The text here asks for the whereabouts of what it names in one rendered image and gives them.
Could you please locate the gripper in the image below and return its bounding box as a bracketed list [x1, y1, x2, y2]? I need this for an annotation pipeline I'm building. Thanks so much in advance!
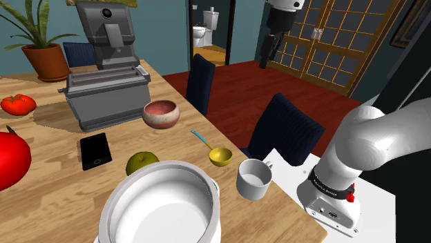
[258, 8, 298, 70]

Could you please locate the white toilet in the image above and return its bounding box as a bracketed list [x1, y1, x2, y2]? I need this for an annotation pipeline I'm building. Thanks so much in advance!
[192, 6, 220, 48]

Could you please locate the wooden double door with panes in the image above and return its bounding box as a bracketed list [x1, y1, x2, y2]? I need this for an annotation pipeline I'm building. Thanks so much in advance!
[267, 0, 409, 98]

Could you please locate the dark blue chair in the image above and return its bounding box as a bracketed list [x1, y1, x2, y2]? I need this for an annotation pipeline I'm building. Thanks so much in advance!
[62, 41, 97, 68]
[184, 52, 217, 118]
[239, 92, 327, 168]

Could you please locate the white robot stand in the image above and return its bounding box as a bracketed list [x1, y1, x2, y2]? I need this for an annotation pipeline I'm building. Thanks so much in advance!
[240, 148, 397, 243]

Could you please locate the pink and beige bowl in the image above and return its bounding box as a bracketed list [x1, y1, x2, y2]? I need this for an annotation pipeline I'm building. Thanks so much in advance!
[142, 99, 181, 130]

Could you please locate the white mug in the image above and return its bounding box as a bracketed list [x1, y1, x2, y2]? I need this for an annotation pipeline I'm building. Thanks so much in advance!
[236, 158, 274, 202]

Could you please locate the grey coffee machine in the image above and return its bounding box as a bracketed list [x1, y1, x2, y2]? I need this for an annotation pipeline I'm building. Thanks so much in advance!
[74, 0, 141, 71]

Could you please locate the grey toaster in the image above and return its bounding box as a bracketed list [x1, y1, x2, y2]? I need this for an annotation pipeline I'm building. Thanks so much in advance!
[57, 64, 153, 133]

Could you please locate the green apple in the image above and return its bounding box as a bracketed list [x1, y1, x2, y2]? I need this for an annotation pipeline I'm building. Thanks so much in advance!
[125, 151, 160, 177]

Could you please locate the large white pot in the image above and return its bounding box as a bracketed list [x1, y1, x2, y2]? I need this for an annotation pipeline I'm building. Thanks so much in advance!
[94, 159, 222, 243]

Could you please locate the black smartphone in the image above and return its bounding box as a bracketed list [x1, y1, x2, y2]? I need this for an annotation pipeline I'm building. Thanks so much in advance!
[79, 132, 113, 172]

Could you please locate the potted plant in terracotta pot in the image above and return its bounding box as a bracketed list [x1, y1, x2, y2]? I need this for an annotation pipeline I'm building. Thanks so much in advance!
[0, 0, 80, 83]

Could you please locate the small red tomato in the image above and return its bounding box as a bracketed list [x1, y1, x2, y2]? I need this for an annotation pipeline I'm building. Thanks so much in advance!
[0, 93, 38, 117]

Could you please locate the wooden dining table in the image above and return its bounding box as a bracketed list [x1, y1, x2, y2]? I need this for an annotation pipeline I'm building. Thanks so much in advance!
[0, 59, 328, 243]

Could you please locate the large red tomato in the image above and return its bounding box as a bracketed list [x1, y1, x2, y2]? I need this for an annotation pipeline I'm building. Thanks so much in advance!
[0, 125, 33, 193]

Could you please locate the yellow ladle with blue handle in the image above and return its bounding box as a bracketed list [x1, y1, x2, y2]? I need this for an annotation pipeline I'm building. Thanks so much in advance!
[190, 129, 233, 168]

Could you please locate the dark framed wall picture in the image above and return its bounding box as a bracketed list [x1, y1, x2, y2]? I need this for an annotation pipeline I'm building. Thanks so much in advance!
[390, 0, 431, 49]

